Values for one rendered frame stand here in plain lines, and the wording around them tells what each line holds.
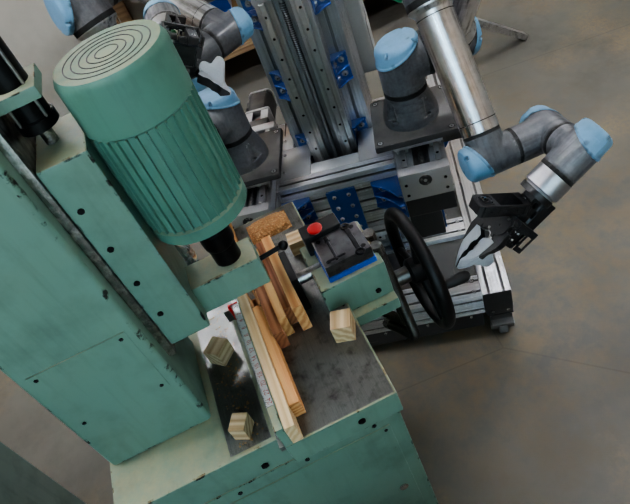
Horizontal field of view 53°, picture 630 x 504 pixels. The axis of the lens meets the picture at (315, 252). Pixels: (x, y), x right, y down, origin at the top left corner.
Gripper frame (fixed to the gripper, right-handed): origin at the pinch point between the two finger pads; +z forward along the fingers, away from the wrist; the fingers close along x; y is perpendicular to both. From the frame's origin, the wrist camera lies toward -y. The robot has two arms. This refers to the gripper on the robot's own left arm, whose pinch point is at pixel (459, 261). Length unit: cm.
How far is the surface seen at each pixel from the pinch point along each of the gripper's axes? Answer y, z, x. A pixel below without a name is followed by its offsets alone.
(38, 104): -79, 14, 7
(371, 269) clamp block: -15.3, 10.7, 1.1
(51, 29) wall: -25, 103, 339
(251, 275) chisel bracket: -32.8, 24.6, 5.5
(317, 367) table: -19.1, 28.3, -9.8
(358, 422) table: -15.5, 27.5, -22.1
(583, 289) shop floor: 103, -4, 39
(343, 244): -20.5, 10.8, 6.1
